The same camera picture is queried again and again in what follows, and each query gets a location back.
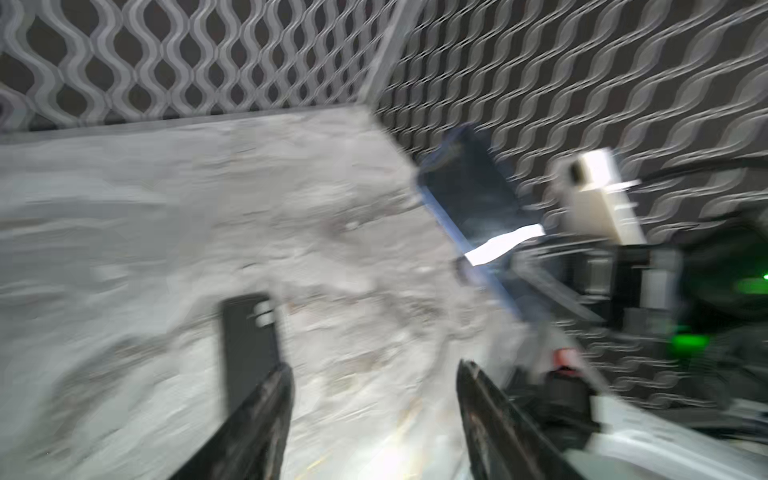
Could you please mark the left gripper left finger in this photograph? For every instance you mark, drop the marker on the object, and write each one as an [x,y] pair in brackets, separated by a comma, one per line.
[251,443]

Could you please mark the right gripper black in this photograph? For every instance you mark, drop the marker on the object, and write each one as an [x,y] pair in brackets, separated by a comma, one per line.
[693,310]

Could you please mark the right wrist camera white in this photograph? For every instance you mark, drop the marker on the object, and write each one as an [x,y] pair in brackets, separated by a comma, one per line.
[595,198]

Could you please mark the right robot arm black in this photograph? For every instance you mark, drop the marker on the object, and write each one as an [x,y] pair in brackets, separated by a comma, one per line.
[650,412]

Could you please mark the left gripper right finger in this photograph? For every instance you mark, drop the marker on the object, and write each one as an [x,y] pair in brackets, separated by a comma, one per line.
[503,441]

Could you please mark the blue phone black screen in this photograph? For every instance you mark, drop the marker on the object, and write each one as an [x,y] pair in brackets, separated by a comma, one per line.
[476,205]

